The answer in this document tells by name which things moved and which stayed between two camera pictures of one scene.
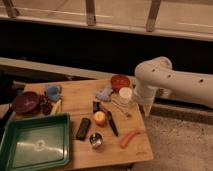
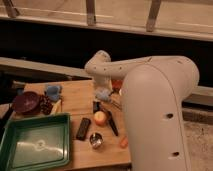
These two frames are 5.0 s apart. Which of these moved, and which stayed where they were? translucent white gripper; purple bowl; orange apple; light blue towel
Moved: translucent white gripper
Stayed: orange apple; light blue towel; purple bowl
